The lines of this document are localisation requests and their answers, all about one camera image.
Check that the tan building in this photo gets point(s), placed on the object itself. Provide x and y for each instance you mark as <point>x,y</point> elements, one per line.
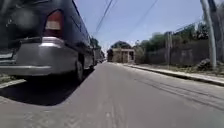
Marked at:
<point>121,55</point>

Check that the grey asphalt road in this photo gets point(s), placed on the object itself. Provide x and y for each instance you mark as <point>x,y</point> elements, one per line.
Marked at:
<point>133,100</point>

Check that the concrete sidewalk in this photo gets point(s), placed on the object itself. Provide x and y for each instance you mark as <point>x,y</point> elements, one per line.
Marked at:
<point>186,75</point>

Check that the dark van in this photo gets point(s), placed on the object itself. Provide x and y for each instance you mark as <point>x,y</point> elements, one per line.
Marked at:
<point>40,43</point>

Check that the grey utility pole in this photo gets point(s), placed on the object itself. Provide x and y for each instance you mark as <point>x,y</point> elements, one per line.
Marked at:
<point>210,36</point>

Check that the pale concrete kerb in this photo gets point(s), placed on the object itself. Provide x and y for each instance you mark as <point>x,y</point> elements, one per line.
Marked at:
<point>10,83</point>

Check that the grass verge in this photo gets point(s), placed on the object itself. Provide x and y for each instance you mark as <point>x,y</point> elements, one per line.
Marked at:
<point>4,78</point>

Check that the grey boundary wall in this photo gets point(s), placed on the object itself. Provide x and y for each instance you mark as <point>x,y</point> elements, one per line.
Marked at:
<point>186,53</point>

